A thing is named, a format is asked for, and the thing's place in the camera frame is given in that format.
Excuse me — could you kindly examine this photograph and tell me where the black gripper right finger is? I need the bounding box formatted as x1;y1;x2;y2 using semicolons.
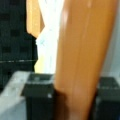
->
95;77;120;120

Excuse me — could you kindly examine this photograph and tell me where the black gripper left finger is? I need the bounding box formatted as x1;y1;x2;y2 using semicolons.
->
21;73;55;120

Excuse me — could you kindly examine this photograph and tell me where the toast bread slice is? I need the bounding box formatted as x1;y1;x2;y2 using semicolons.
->
54;0;118;120

